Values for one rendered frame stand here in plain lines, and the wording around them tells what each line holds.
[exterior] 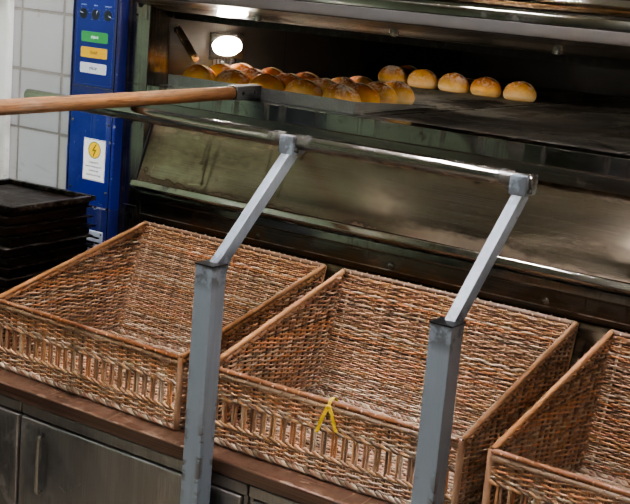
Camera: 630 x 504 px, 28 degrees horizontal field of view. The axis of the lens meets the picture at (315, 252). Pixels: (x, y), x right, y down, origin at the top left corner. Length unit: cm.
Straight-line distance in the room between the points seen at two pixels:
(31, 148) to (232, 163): 67
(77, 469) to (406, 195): 89
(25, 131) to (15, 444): 98
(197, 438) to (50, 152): 124
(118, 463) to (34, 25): 129
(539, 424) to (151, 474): 76
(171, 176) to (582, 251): 105
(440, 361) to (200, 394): 51
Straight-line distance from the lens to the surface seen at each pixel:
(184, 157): 303
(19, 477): 277
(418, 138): 265
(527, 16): 237
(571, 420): 238
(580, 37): 232
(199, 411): 229
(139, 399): 253
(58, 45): 330
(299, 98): 286
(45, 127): 334
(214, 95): 279
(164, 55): 313
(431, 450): 203
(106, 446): 256
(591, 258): 249
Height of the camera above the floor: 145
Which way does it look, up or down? 12 degrees down
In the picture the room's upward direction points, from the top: 5 degrees clockwise
